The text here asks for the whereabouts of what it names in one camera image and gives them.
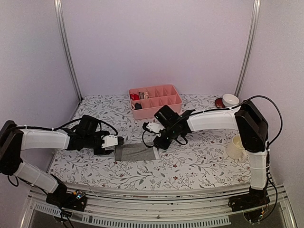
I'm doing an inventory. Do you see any grey boxer briefs lettered band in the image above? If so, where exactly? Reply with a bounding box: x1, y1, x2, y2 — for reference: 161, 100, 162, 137
114, 143, 160, 162

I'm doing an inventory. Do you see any pink divided organizer box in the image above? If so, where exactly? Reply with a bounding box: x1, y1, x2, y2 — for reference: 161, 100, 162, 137
129, 84, 182, 120

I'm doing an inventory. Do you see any grey underwear cream waistband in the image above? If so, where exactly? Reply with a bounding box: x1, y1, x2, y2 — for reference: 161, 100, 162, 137
139, 91, 149, 99

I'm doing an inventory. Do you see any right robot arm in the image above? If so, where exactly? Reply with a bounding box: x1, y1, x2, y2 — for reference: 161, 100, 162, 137
147, 101, 269, 207

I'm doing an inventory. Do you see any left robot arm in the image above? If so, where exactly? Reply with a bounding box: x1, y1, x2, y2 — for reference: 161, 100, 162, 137
0, 115, 121, 206

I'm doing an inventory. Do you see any dark rolled cloth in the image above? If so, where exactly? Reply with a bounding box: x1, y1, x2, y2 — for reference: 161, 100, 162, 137
134, 103, 142, 110

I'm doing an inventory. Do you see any floral table cloth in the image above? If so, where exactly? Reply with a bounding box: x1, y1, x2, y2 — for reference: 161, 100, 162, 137
49, 95, 250, 190

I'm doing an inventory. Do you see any red rolled cloth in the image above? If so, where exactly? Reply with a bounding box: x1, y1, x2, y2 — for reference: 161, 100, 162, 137
130, 93, 140, 101

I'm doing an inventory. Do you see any red patterned saucer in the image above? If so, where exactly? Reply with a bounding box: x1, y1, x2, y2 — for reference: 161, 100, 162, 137
215, 97, 225, 109

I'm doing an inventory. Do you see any white small bowl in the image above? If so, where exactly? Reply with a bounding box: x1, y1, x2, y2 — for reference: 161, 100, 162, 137
222, 94, 239, 107

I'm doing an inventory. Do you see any cream ceramic mug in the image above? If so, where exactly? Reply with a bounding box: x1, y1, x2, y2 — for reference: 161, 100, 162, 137
226, 135, 247, 163

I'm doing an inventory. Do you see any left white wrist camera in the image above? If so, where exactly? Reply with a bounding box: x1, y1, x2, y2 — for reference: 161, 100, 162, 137
101, 135, 124, 148

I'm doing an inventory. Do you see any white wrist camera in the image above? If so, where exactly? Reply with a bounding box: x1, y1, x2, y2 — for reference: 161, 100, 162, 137
142, 122, 165, 137
101, 135, 124, 148

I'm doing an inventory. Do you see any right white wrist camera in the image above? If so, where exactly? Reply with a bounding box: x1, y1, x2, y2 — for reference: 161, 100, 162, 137
142, 122, 165, 137

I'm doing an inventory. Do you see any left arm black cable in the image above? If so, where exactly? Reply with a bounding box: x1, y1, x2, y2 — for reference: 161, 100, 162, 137
0, 118, 118, 187

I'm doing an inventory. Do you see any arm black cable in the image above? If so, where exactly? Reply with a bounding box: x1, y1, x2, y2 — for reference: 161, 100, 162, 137
0, 118, 118, 187
142, 95, 284, 148

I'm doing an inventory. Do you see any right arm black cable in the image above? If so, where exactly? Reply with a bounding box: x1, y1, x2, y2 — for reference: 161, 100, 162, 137
142, 95, 284, 148

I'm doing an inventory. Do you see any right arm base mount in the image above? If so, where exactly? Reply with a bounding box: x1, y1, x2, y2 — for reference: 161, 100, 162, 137
228, 187, 270, 212

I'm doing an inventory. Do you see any right aluminium frame post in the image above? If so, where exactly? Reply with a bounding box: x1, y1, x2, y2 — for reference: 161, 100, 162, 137
234, 0, 261, 97

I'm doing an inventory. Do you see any aluminium frame post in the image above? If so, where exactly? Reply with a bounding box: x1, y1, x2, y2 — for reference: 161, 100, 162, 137
234, 0, 261, 97
54, 0, 83, 101

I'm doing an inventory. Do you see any left aluminium frame post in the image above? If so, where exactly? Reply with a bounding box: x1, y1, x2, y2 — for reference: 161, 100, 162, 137
54, 0, 83, 101

